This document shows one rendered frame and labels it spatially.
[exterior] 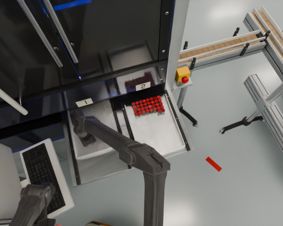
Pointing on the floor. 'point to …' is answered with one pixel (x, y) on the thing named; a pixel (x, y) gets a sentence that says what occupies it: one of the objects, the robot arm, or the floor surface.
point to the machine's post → (175, 41)
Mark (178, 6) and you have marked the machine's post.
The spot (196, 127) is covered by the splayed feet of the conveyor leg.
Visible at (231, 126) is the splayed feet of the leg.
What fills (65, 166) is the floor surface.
